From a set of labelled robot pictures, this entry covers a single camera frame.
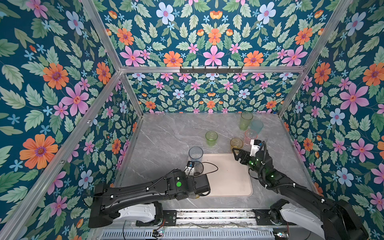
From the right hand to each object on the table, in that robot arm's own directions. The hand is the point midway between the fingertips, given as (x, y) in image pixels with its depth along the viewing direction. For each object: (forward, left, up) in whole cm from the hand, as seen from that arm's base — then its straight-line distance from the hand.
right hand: (236, 150), depth 82 cm
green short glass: (+16, +13, -9) cm, 23 cm away
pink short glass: (+19, -14, -11) cm, 26 cm away
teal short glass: (+21, -17, -4) cm, 28 cm away
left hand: (-22, +24, +1) cm, 32 cm away
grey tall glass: (-16, +21, +12) cm, 29 cm away
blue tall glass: (+3, +24, -9) cm, 25 cm away
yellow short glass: (+14, -4, -14) cm, 20 cm away
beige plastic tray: (-9, +4, -16) cm, 19 cm away
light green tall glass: (+26, -10, -4) cm, 28 cm away
